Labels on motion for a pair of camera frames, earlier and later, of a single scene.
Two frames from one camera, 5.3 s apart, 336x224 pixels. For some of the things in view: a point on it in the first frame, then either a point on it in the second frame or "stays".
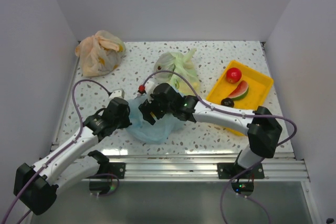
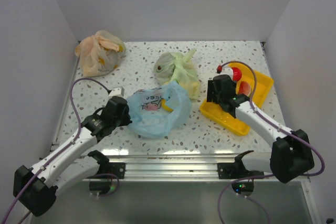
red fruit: x=233 y=75 stays
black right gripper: x=147 y=107 to x=211 y=91
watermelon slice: x=240 y=92 stays
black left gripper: x=126 y=123 stays
